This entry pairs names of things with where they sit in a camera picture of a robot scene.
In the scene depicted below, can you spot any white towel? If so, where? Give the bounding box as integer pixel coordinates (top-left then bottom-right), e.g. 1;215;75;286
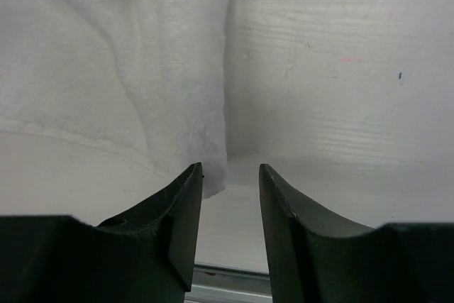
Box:
1;0;229;198

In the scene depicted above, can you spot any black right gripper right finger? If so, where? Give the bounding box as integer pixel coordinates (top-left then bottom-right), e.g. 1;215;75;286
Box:
259;164;453;302

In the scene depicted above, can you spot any aluminium mounting rail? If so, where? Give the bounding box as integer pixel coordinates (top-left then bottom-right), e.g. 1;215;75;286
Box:
184;264;272;303

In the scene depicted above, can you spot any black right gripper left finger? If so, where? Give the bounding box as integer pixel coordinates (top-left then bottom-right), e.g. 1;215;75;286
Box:
1;163;203;302

